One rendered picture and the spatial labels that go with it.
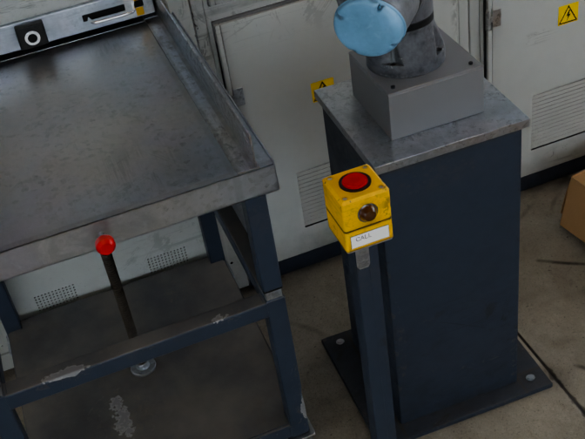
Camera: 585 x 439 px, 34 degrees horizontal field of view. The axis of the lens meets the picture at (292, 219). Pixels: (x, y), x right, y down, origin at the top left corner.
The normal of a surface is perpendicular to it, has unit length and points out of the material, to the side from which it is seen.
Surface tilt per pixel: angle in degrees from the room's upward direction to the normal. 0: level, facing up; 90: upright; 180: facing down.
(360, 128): 0
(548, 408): 0
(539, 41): 89
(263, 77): 90
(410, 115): 90
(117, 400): 0
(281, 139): 90
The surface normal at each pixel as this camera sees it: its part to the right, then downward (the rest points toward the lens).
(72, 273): 0.35, 0.54
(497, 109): -0.13, -0.78
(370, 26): -0.32, 0.71
